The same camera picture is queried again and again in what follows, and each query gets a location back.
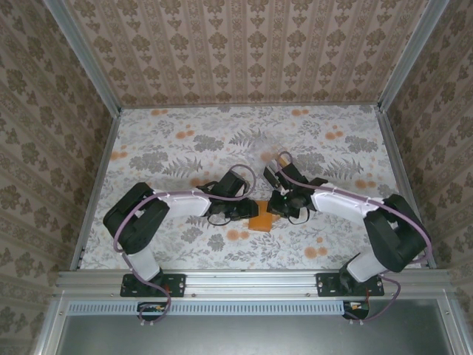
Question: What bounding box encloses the aluminium back frame rail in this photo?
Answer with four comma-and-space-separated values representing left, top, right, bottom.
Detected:
120, 104, 380, 111

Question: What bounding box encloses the floral patterned tablecloth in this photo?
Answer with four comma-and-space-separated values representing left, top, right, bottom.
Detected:
79, 105, 424, 271

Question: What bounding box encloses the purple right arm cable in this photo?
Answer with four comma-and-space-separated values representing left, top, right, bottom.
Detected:
276, 150, 432, 326

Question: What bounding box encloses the aluminium front frame rail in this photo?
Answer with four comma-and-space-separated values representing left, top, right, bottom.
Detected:
55, 268, 454, 299

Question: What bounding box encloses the aluminium upright frame post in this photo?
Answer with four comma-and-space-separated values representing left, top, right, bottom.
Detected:
378, 0, 450, 112
43, 0, 123, 114

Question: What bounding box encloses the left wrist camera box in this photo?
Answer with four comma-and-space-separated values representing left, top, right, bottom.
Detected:
217, 172, 248, 197

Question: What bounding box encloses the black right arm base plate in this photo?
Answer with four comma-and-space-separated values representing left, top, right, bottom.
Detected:
316, 272, 385, 298

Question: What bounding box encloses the aluminium side frame rail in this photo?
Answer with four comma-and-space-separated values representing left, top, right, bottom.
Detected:
69, 109, 122, 271
375, 105, 439, 270

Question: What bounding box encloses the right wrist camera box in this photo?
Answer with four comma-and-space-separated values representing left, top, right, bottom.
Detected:
277, 162, 310, 188

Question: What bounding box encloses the white slotted cable duct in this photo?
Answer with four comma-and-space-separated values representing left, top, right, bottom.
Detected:
68, 300, 347, 316

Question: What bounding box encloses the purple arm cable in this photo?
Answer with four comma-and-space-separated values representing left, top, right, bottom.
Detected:
276, 150, 432, 326
112, 164, 258, 328

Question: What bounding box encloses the grey metal panel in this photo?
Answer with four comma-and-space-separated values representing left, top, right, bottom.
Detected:
35, 295, 473, 355

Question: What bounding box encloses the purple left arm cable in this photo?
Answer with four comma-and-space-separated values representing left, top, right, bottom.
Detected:
112, 164, 258, 328

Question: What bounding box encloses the small electronics board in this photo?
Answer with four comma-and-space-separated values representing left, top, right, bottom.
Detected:
137, 301, 168, 321
342, 301, 370, 320

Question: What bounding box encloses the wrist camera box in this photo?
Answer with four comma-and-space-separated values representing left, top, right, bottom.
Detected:
277, 162, 310, 188
217, 172, 248, 197

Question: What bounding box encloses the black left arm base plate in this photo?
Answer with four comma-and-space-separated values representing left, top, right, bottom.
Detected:
120, 272, 187, 298

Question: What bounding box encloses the orange card case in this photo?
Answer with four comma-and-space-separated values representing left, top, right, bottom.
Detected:
248, 201, 277, 233

